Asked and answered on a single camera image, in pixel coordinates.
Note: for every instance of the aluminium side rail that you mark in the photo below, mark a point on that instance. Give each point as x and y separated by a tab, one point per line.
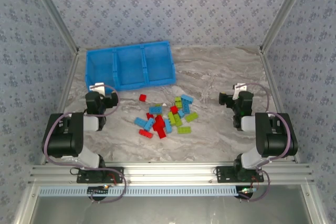
270	77
62	103

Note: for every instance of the small circuit board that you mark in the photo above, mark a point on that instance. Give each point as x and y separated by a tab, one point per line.
248	190
105	186

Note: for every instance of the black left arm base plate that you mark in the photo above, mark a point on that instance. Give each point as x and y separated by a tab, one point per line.
115	172

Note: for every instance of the small blue lego brick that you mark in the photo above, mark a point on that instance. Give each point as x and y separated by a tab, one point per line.
181	114

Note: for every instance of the lower aluminium frame post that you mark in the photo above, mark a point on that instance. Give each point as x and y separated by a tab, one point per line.
313	208
23	208

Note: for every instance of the long blue lego brick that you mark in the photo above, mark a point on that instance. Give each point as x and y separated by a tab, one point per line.
155	110
140	121
168	126
187	98
148	124
186	107

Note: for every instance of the large red lego brick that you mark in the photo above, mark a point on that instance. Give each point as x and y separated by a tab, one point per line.
158	123

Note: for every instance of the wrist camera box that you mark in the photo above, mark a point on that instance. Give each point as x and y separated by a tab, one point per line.
240	89
97	87

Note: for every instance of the long red lego brick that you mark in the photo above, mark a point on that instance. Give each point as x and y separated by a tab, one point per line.
162	133
145	133

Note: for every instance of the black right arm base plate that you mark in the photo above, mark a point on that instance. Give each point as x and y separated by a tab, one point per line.
223	175

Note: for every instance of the wide aluminium base rail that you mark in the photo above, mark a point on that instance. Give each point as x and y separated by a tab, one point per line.
168	172

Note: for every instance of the green lego brick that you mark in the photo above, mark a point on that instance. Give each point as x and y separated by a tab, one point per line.
191	117
171	118
178	99
179	105
178	120
158	105
184	129

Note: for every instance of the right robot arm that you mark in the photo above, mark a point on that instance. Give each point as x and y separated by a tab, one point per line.
275	140

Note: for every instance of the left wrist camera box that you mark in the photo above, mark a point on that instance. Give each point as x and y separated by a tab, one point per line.
97	87

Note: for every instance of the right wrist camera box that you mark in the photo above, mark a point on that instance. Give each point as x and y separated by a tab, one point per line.
240	89

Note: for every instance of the small red lego brick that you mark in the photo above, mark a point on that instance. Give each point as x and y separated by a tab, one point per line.
174	109
143	97
149	116

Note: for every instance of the aluminium frame post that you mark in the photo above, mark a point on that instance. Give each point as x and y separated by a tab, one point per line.
313	208
23	208
284	11
55	11

